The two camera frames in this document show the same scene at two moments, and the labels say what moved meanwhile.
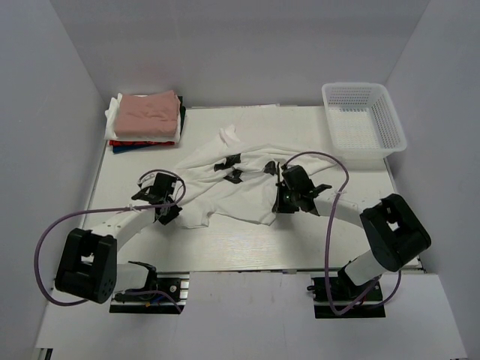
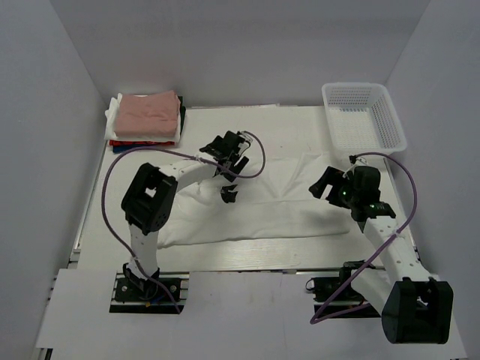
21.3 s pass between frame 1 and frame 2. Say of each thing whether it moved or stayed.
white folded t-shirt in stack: stayed
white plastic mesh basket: stayed
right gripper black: moved
